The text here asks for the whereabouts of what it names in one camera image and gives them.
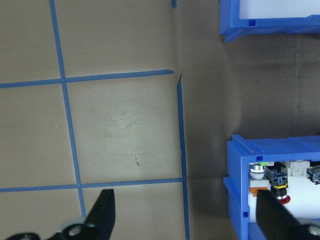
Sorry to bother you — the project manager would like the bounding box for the blue bin with push buttons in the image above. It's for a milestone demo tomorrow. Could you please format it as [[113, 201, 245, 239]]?
[[223, 134, 320, 240]]

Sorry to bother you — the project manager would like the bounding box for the blue bin with few parts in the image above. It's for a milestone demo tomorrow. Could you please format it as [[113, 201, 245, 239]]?
[[218, 0, 320, 43]]

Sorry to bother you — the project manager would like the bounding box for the green square push button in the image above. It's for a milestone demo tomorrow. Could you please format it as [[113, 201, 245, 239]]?
[[248, 161, 270, 181]]

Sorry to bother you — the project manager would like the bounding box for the black metal push button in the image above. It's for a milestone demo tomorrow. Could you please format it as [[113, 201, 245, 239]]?
[[306, 164, 320, 186]]

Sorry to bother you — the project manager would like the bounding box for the white orange contact block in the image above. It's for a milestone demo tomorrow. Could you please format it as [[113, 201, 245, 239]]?
[[249, 179, 271, 198]]

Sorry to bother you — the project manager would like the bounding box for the pile of small parts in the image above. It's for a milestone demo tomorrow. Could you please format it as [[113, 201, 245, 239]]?
[[248, 174, 320, 223]]

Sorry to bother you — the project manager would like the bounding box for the white plastic block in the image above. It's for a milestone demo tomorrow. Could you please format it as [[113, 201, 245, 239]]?
[[286, 159, 311, 178]]

